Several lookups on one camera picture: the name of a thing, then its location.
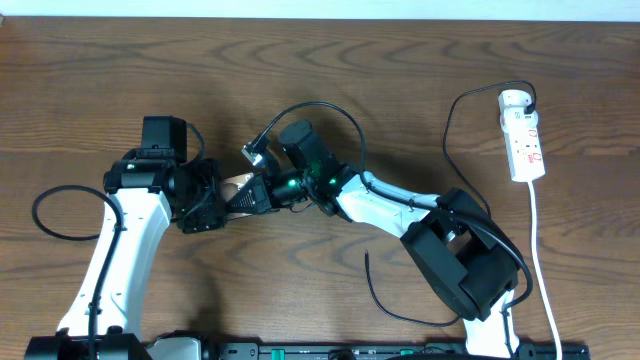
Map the white power strip cord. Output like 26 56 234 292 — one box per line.
526 180 563 360

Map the black charging cable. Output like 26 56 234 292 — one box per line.
363 80 538 328

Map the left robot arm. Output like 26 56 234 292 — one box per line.
25 149 225 359

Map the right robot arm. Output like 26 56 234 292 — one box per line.
227 120 532 358

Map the white power strip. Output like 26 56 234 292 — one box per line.
500 107 546 183

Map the white charger plug adapter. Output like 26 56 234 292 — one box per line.
498 89 535 113

